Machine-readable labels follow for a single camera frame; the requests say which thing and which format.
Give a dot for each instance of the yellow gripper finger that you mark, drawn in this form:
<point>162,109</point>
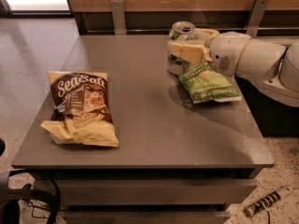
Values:
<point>191,53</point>
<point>207,35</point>

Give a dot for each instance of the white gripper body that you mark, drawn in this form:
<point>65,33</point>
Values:
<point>226,52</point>

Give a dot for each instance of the green 7up soda can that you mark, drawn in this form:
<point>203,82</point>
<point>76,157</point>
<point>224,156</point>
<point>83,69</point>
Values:
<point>180,32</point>

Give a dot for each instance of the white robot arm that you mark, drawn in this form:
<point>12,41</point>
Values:
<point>271,68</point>

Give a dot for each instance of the green jalapeno chip bag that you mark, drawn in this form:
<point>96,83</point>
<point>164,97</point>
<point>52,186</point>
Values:
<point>203,84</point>

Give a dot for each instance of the brown sea salt chip bag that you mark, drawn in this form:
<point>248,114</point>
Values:
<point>81,114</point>

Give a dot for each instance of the white power strip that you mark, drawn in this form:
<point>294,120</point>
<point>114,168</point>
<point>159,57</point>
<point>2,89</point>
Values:
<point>268,201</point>

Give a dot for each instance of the grey table drawer unit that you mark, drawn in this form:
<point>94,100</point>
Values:
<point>145,197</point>

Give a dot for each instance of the black chair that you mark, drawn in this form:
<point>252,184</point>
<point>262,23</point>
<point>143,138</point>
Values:
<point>9,199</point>

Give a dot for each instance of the right metal wall bracket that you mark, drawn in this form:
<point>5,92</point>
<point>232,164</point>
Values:
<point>256,16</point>

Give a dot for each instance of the metal wall bracket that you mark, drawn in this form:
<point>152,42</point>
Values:
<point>256,16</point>
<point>118,17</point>

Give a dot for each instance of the left metal wall bracket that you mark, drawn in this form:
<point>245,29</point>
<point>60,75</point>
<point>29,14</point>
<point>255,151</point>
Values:
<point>118,17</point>

